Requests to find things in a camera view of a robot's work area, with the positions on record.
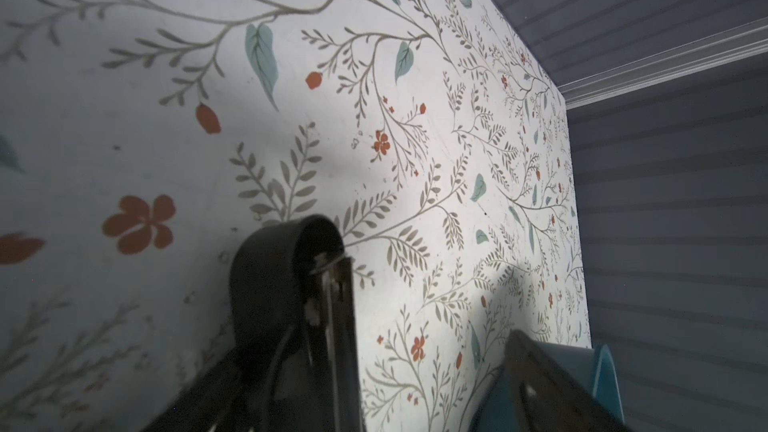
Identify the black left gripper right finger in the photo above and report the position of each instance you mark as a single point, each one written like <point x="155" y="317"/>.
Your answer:
<point x="552" y="390"/>

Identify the black long stapler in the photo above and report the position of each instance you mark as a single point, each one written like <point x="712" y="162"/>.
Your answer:
<point x="293" y="310"/>

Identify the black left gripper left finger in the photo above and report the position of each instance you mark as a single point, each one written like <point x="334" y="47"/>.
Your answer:
<point x="206" y="403"/>

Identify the teal plastic tray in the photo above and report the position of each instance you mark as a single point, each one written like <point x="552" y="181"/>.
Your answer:
<point x="552" y="390"/>

